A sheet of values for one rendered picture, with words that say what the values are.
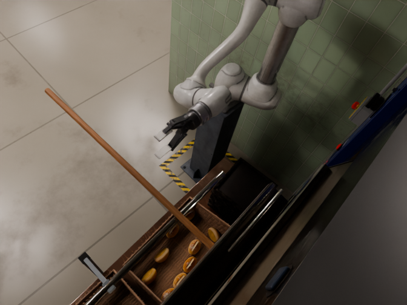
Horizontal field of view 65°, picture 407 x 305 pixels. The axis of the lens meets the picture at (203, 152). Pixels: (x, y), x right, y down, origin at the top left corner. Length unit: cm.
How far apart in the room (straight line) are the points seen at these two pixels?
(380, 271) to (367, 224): 7
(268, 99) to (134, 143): 154
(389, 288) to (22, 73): 357
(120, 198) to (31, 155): 87
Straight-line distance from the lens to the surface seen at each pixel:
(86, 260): 167
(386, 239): 60
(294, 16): 154
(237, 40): 146
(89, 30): 406
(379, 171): 65
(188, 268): 197
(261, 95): 184
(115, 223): 272
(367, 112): 163
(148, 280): 194
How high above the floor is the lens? 257
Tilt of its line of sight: 60 degrees down
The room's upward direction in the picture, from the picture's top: 14 degrees clockwise
